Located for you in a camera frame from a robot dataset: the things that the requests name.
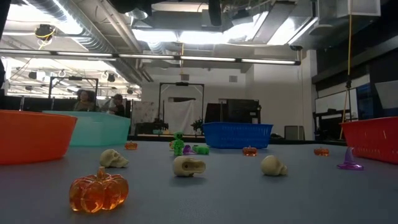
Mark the green plastic skeleton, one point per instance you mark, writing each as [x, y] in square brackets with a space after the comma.
[178, 144]
[202, 150]

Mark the purple plastic witch hat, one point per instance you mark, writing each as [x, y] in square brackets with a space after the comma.
[349, 161]
[187, 151]

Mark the cream plastic skull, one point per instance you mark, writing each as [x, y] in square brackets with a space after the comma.
[272, 165]
[112, 158]
[186, 166]

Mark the orange translucent plastic pumpkin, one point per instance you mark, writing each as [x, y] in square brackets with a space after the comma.
[98, 193]
[249, 151]
[321, 152]
[131, 146]

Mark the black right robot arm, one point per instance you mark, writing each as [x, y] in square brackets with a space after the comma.
[215, 12]

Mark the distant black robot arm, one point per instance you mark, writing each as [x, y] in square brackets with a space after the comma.
[157, 124]
[197, 125]

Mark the white hanging cloth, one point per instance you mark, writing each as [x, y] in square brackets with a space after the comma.
[182, 118]

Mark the black equipment rack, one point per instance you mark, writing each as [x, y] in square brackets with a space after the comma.
[239, 110]

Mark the blue plastic basket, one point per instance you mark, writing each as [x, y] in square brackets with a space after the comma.
[236, 135]

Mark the long linear ceiling light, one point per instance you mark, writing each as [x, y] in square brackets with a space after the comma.
[205, 58]

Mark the white patterned poster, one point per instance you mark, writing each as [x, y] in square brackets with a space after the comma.
[144, 112]

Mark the person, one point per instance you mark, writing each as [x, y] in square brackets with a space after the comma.
[84, 102]
[115, 107]

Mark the grey box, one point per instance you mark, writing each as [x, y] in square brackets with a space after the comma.
[294, 133]

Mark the teal plastic basket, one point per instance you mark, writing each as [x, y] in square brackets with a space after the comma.
[99, 130]

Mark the whiteboard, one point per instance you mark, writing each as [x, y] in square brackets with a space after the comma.
[335, 102]

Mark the orange round plastic bowl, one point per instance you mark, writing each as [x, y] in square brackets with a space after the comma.
[31, 137]

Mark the red plastic basket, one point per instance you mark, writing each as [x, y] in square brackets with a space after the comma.
[373, 140]

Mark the black gantry frame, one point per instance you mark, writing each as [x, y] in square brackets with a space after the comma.
[49, 90]
[159, 105]

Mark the black metal table frame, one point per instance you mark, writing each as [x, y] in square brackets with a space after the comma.
[311, 142]

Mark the silver round air duct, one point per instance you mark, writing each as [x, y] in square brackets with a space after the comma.
[90, 40]

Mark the blue wall panel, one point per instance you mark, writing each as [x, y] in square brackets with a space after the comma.
[365, 102]

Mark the white wall panel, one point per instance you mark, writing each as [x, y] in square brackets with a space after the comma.
[387, 95]

